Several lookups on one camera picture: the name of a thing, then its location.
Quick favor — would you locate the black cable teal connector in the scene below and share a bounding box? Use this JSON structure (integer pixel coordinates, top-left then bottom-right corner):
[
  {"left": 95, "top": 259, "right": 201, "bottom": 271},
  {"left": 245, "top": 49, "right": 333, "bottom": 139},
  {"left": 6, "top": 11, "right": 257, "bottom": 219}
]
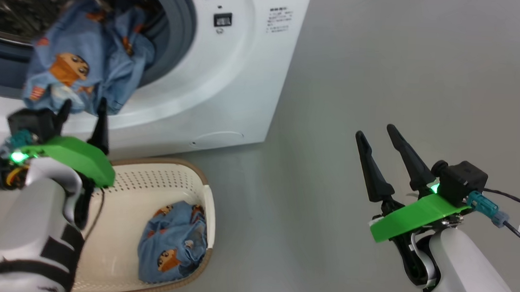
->
[
  {"left": 461, "top": 187, "right": 520, "bottom": 292},
  {"left": 0, "top": 129, "right": 35, "bottom": 172}
]

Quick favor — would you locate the black door latch socket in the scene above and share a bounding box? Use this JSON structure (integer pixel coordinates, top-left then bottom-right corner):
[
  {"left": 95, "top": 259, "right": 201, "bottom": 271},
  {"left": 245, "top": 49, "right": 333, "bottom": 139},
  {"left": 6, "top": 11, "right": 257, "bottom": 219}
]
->
[{"left": 213, "top": 12, "right": 233, "bottom": 28}]

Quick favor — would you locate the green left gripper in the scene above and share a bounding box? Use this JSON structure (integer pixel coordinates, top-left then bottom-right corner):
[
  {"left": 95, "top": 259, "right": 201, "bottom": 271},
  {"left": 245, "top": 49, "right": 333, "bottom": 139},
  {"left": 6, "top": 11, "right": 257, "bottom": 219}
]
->
[{"left": 7, "top": 93, "right": 120, "bottom": 190}]

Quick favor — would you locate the white front-load washing machine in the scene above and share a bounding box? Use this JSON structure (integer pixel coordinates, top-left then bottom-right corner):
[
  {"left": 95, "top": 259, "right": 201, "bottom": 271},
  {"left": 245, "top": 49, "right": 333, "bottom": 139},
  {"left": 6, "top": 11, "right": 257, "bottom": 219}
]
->
[{"left": 0, "top": 0, "right": 313, "bottom": 176}]

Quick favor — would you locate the blue cartoon print garment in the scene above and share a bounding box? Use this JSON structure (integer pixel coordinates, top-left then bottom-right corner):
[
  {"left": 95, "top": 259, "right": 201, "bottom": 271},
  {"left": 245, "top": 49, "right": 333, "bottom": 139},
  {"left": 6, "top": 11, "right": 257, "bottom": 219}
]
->
[
  {"left": 136, "top": 198, "right": 210, "bottom": 287},
  {"left": 20, "top": 0, "right": 159, "bottom": 119}
]

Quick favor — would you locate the round white filter cover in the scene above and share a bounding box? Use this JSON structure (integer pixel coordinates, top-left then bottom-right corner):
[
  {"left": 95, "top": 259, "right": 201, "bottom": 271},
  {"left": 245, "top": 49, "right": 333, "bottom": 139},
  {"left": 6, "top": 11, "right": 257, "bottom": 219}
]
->
[{"left": 190, "top": 129, "right": 245, "bottom": 152}]

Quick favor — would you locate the perforated steel washer drum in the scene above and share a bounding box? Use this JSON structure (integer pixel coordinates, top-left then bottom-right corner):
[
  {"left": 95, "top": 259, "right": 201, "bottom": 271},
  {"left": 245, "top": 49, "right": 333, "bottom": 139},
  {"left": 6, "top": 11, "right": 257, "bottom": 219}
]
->
[{"left": 0, "top": 0, "right": 112, "bottom": 49}]

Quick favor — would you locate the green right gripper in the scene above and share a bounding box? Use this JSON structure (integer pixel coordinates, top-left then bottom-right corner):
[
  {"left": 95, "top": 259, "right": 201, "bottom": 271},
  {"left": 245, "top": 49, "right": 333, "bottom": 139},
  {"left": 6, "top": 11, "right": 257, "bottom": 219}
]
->
[{"left": 348, "top": 122, "right": 475, "bottom": 291}]

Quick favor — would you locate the cream perforated laundry basket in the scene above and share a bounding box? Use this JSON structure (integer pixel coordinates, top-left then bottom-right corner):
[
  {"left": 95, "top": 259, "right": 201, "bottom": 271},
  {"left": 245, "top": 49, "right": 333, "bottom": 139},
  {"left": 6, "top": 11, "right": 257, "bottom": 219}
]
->
[{"left": 68, "top": 153, "right": 220, "bottom": 292}]

